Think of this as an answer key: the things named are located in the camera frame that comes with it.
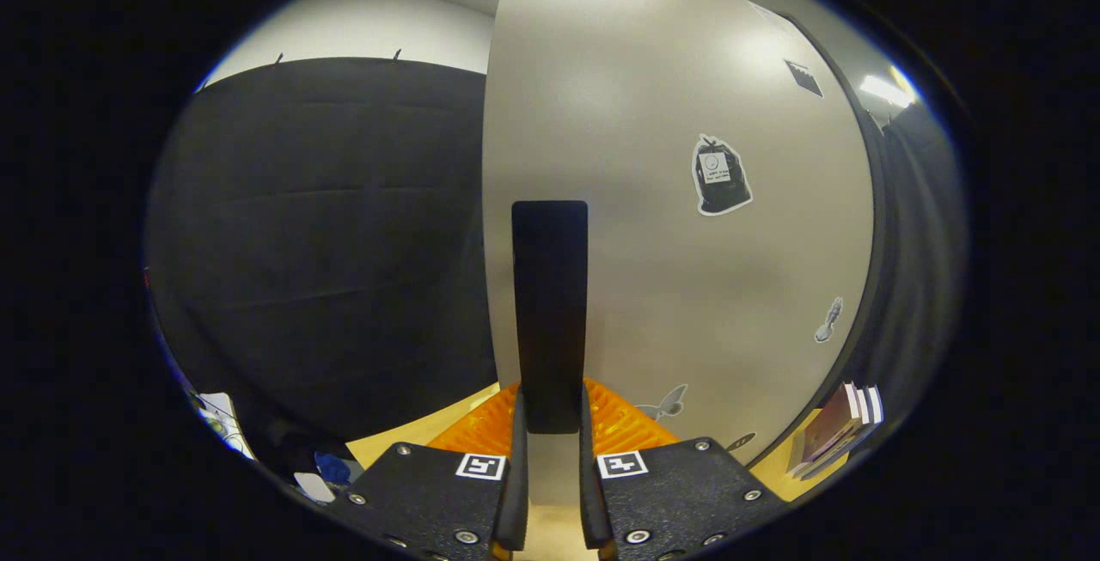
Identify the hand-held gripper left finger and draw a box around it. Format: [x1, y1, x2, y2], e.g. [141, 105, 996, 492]
[322, 382, 529, 561]

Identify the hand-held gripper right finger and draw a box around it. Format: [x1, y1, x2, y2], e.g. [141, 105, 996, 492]
[577, 376, 787, 561]

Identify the black door handle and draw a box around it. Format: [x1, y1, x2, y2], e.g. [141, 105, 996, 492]
[511, 200, 590, 435]

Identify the beige cabinet door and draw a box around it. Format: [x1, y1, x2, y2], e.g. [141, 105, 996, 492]
[481, 0, 877, 506]

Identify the blue object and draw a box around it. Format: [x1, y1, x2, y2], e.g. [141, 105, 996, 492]
[314, 451, 353, 486]

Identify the small white object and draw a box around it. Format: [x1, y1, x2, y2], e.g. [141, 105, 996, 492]
[294, 472, 336, 504]

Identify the white flat object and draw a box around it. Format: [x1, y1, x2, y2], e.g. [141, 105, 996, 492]
[196, 392, 256, 460]

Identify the black backdrop cloth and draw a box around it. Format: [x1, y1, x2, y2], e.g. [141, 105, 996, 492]
[144, 57, 972, 467]

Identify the ceiling light panel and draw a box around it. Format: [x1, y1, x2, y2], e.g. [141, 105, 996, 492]
[859, 65, 919, 109]

